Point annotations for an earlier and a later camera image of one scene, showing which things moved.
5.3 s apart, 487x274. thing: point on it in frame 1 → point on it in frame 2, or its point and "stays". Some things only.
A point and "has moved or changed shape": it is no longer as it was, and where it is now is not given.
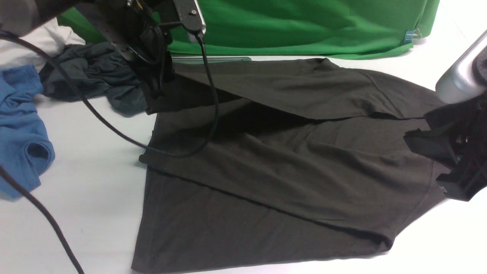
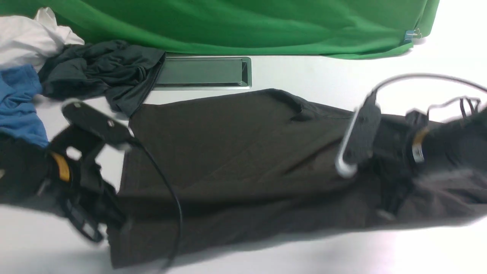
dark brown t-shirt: x=262 y=161 has moved or changed shape
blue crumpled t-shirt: x=26 y=149 stays
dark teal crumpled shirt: x=101 y=72 stays
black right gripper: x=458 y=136 → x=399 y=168
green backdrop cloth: x=259 y=28 stays
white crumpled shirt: x=49 y=37 stays
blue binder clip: x=411 y=35 stays
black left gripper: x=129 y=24 → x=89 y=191
